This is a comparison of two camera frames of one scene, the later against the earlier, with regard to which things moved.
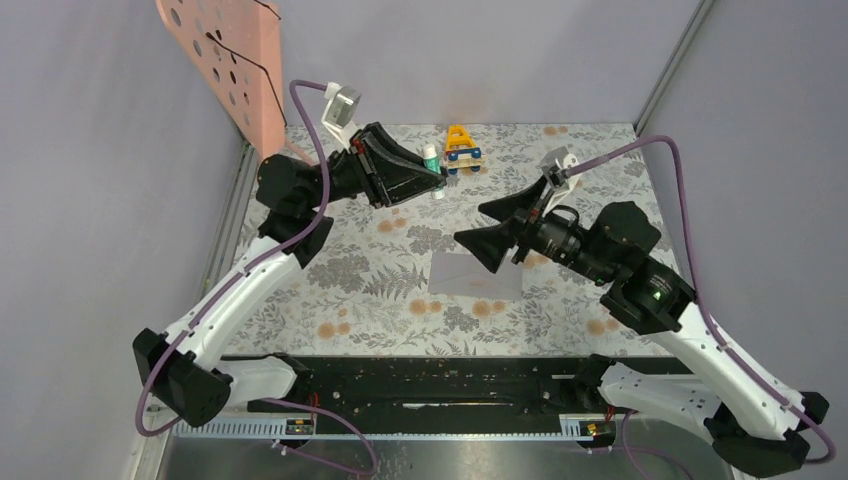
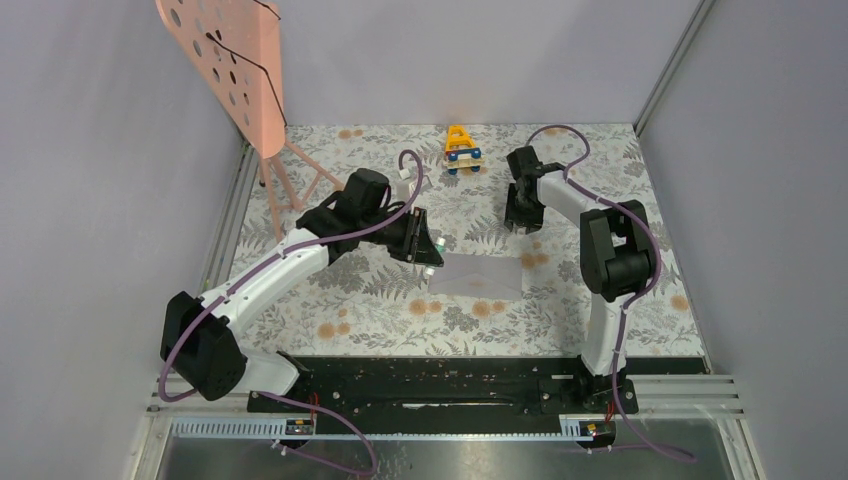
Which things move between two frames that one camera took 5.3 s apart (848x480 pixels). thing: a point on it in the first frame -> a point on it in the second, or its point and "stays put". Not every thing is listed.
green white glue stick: x=433 y=162 -> x=440 y=246
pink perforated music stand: x=240 y=43 stays put
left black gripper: x=392 y=173 -> x=417 y=245
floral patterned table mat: x=396 y=281 stays put
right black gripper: x=488 y=243 -> x=513 y=216
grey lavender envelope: x=463 y=275 stays put
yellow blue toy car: x=461 y=151 stays put
